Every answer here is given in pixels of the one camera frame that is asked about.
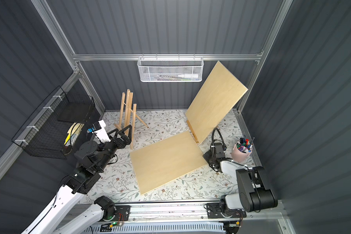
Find pink pen cup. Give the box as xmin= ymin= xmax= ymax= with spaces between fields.
xmin=231 ymin=137 xmax=253 ymax=162

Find white mesh wall basket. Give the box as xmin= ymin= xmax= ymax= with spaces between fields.
xmin=137 ymin=56 xmax=204 ymax=82

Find yellow sticky notes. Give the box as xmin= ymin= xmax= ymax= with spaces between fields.
xmin=64 ymin=123 xmax=84 ymax=146

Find wooden easel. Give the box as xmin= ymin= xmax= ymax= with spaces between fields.
xmin=186 ymin=120 xmax=199 ymax=144
xmin=114 ymin=89 xmax=149 ymax=150

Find white marker in basket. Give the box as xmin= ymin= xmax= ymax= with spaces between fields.
xmin=177 ymin=74 xmax=199 ymax=80

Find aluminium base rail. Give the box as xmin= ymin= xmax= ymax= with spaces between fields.
xmin=61 ymin=199 xmax=288 ymax=224

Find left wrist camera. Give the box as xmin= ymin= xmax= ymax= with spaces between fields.
xmin=87 ymin=120 xmax=111 ymax=143

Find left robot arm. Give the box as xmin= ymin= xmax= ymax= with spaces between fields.
xmin=23 ymin=125 xmax=133 ymax=234

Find plywood board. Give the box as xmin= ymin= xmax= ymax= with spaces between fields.
xmin=130 ymin=131 xmax=207 ymax=195
xmin=186 ymin=61 xmax=248 ymax=143

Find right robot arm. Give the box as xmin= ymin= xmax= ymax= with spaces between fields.
xmin=203 ymin=142 xmax=278 ymax=218

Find black wire wall basket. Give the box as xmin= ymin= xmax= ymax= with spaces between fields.
xmin=12 ymin=86 xmax=95 ymax=160

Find floral table mat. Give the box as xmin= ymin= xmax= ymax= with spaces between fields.
xmin=75 ymin=109 xmax=262 ymax=204

